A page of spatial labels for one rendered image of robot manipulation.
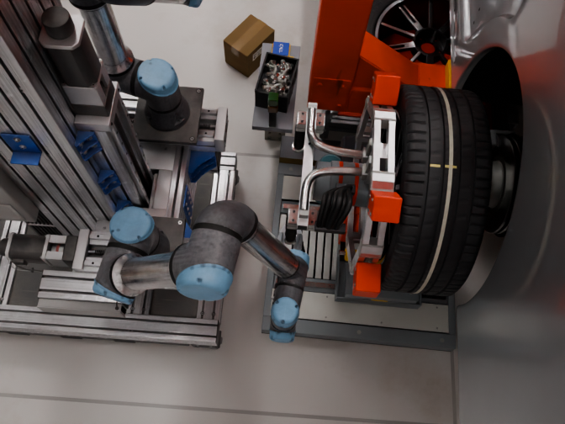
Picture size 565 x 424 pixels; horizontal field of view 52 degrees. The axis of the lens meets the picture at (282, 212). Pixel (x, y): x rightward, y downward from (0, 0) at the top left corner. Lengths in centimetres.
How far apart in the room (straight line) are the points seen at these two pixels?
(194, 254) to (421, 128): 73
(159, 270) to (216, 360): 122
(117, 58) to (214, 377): 138
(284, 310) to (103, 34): 92
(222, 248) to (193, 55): 206
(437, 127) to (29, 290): 174
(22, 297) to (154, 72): 116
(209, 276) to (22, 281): 147
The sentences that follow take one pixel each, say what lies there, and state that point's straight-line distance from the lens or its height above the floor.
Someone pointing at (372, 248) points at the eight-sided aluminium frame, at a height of 97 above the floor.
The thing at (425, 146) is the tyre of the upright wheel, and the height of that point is 118.
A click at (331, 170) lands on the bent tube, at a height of 101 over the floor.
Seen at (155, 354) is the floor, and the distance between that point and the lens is 261.
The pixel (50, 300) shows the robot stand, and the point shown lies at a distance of 198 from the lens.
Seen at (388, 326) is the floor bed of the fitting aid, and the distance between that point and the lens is 256.
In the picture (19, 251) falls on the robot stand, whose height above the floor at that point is 77.
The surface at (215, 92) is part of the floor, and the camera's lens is 307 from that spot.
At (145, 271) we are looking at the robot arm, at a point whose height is 117.
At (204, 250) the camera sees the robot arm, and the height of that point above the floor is 135.
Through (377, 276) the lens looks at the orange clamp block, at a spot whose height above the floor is 88.
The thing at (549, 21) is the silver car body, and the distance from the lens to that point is 154.
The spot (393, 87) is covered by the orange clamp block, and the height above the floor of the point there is 110.
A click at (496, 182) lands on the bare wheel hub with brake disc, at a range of 193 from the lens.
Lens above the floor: 254
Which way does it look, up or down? 68 degrees down
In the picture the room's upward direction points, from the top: 5 degrees clockwise
